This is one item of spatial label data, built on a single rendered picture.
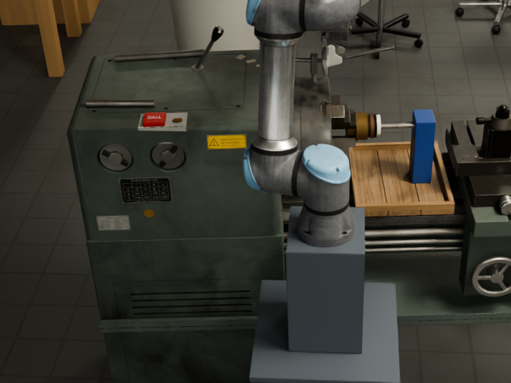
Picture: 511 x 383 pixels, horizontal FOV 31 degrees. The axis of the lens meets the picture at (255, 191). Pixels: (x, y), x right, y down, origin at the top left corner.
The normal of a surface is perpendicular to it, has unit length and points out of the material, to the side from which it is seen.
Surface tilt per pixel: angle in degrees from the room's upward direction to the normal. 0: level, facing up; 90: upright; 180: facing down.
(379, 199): 0
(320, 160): 8
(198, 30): 94
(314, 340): 90
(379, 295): 0
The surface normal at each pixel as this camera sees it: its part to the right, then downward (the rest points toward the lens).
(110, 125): -0.04, -0.82
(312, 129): -0.03, 0.10
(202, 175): -0.01, 0.58
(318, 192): -0.32, 0.56
